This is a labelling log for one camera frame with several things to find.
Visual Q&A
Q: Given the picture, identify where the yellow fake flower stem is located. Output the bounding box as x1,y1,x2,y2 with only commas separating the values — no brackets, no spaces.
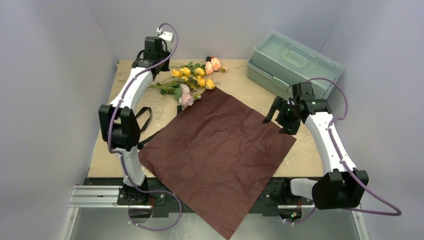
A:
149,65,216,99

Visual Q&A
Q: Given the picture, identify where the peach fake rose stem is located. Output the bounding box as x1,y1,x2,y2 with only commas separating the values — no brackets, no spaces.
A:
184,56,227,77

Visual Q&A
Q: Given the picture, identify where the dark red wrapping paper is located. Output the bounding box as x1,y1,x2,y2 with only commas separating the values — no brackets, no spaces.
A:
138,88,296,239

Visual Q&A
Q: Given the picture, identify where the pink fake rose stem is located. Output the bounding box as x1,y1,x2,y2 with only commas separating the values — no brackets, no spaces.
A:
174,83,201,108

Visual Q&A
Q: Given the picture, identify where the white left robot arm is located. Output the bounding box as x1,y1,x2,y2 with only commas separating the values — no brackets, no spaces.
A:
98,29,175,205

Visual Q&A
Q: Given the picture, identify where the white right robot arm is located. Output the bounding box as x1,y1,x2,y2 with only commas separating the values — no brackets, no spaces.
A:
263,82,369,210

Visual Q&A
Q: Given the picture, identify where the green plastic toolbox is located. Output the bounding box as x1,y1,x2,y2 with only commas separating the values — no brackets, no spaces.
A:
246,30,345,99

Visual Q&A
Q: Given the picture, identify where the black lanyard strap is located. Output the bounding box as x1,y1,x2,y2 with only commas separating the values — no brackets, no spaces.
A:
134,105,183,151

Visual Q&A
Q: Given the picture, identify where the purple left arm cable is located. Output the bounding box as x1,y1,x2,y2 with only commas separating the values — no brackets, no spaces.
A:
106,22,183,232

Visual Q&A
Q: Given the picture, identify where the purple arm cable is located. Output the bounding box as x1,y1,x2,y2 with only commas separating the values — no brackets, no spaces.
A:
106,22,183,232
283,77,402,226

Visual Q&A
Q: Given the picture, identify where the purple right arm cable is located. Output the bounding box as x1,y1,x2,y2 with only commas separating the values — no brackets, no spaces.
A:
283,77,402,226

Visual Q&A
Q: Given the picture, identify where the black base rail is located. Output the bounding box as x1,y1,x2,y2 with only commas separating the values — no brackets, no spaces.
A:
76,177,314,220

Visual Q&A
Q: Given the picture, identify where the aluminium frame rail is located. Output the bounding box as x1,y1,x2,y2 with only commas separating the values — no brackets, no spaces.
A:
61,186,370,240

